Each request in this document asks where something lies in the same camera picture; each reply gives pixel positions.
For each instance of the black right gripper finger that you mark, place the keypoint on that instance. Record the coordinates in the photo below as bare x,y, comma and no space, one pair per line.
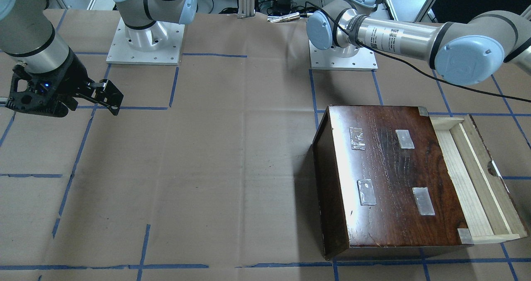
105,85
100,98

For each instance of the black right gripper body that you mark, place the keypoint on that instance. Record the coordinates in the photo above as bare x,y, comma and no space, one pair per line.
71,78

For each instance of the light wooden drawer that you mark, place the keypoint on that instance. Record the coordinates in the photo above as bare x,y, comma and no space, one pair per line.
488,208

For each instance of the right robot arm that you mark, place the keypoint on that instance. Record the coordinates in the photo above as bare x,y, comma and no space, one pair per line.
30,38

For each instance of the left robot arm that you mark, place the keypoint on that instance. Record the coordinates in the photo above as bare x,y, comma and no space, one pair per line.
463,54

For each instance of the dark wooden drawer cabinet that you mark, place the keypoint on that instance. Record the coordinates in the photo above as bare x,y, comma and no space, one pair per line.
392,229

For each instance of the black power adapter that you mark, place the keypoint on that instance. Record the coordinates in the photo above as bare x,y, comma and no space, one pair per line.
282,6

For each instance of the silver metal cylinder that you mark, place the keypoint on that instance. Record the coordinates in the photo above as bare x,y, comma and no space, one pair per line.
284,18

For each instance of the tape patch at edge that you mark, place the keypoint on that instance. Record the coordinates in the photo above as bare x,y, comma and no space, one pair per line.
357,138

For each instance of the clear tape patch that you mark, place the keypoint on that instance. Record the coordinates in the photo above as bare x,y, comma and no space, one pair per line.
366,192

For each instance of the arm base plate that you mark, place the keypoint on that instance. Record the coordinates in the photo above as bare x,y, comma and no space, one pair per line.
159,44
336,58

